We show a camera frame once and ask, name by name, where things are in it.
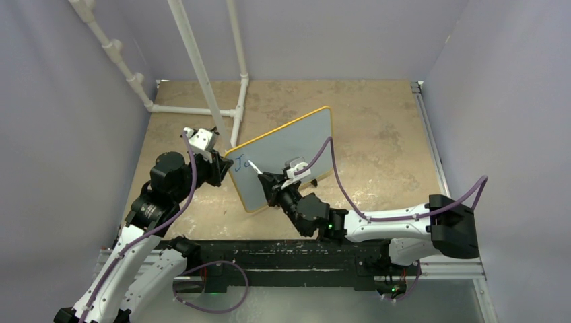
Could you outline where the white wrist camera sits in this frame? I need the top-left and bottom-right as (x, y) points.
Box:
(183, 127), (219, 163)
(281, 157), (311, 188)

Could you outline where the aluminium table frame rail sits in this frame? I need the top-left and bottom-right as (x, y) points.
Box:
(411, 81), (498, 322)

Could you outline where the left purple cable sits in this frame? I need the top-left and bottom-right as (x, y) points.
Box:
(75, 129), (197, 323)

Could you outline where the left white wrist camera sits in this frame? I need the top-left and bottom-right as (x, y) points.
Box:
(183, 127), (219, 163)

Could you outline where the whiteboard marker pen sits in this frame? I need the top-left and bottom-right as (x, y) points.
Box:
(248, 160), (263, 174)

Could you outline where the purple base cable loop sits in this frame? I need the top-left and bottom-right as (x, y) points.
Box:
(172, 260), (249, 314)

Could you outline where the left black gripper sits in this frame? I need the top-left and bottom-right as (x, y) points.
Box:
(174, 148), (233, 202)

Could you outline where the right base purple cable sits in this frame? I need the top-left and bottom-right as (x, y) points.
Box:
(379, 262), (424, 304)

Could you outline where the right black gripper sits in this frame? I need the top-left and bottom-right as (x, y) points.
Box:
(261, 171), (309, 236)

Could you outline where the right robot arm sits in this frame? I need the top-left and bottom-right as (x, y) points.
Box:
(257, 172), (480, 274)

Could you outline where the yellow framed whiteboard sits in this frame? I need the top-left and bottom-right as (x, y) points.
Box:
(225, 106), (333, 213)

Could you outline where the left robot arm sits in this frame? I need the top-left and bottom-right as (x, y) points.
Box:
(54, 151), (233, 322)

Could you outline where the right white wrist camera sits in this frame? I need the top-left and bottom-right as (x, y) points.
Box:
(281, 157), (311, 188)

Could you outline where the white PVC pipe frame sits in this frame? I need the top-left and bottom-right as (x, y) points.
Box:
(69, 1), (250, 150)

